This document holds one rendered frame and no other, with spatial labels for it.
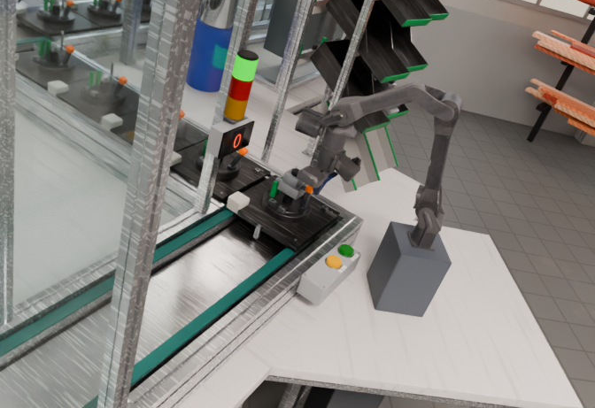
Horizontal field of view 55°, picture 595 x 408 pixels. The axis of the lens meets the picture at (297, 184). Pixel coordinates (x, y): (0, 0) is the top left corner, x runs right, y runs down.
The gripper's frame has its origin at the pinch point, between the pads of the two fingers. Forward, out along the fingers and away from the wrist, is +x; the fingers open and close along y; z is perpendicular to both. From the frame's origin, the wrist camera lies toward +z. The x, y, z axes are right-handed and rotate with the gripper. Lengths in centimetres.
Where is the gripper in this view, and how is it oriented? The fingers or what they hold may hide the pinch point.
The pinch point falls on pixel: (319, 183)
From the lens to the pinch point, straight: 152.7
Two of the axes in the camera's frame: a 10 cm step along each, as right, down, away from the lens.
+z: 8.1, 4.7, -3.5
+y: 5.3, -3.3, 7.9
